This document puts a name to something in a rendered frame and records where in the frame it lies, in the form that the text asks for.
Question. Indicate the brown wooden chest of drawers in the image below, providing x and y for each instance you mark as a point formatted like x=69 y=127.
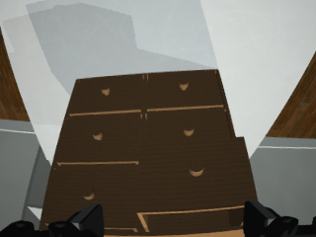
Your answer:
x=233 y=231

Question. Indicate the brown wooden drawer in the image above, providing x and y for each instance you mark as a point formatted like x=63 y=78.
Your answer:
x=168 y=183
x=114 y=140
x=170 y=91
x=118 y=95
x=180 y=126
x=114 y=188

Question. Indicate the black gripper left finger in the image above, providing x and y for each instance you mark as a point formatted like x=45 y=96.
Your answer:
x=91 y=217

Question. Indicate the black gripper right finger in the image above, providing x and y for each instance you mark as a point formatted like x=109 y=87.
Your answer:
x=270 y=224

